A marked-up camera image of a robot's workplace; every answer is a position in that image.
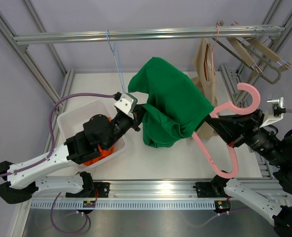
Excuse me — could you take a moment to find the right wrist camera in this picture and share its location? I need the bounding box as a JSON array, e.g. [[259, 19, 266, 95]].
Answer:
[[260, 94, 286, 128]]

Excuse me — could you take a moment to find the grey plastic hanger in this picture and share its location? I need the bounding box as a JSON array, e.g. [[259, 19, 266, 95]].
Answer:
[[243, 37, 282, 84]]

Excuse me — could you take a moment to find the white plastic basket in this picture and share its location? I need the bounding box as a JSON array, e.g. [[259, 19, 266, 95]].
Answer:
[[57, 99, 127, 170]]

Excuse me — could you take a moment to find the green t shirt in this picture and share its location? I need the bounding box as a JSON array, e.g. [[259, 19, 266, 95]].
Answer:
[[128, 57, 214, 148]]

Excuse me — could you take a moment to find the wooden hanger right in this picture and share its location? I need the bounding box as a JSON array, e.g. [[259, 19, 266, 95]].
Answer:
[[231, 21, 292, 70]]

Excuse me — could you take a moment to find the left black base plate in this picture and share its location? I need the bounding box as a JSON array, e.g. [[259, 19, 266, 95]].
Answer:
[[65, 182, 110, 198]]

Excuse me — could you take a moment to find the front aluminium rail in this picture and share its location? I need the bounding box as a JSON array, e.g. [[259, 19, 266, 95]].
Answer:
[[20, 179, 289, 200]]

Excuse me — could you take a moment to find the wooden hanger left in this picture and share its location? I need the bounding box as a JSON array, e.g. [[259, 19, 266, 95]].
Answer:
[[215, 38, 263, 78]]

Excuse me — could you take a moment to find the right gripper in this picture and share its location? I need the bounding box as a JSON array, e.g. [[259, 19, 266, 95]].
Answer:
[[206, 106, 289, 167]]

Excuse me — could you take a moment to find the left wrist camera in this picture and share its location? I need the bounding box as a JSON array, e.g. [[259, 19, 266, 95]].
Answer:
[[114, 93, 138, 119]]

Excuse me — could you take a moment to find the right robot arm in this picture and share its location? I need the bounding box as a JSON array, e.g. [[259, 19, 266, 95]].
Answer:
[[206, 109, 292, 237]]

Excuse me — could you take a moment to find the pink hanger with green shirt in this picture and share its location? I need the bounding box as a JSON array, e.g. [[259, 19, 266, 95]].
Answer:
[[191, 82, 261, 179]]

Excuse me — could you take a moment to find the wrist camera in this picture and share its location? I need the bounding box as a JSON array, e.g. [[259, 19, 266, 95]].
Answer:
[[114, 93, 138, 119], [260, 94, 286, 128]]

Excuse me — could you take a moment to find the white slotted cable duct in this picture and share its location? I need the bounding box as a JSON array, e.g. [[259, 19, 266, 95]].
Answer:
[[31, 200, 216, 210]]

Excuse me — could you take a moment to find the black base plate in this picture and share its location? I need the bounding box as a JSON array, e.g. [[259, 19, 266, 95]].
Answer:
[[65, 182, 110, 198], [193, 182, 231, 198]]

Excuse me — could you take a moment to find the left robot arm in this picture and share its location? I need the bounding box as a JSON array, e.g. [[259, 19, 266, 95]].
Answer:
[[0, 105, 146, 204]]

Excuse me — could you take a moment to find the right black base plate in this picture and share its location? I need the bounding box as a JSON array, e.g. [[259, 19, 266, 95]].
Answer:
[[193, 182, 231, 198]]

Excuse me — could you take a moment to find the wooden hanger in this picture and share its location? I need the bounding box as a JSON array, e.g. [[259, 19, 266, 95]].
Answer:
[[231, 21, 292, 70], [215, 38, 263, 78]]

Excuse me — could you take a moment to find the light blue wire hanger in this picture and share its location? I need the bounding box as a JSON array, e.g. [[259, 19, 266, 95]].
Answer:
[[106, 30, 126, 93]]

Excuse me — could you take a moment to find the orange t shirt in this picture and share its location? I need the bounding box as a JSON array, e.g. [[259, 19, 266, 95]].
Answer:
[[83, 114, 114, 166]]

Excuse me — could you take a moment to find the beige t shirt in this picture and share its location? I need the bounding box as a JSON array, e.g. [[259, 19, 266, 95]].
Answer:
[[190, 38, 222, 141]]

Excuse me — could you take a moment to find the aluminium hanging rail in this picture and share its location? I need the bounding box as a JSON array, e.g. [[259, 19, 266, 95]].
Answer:
[[13, 25, 286, 45]]

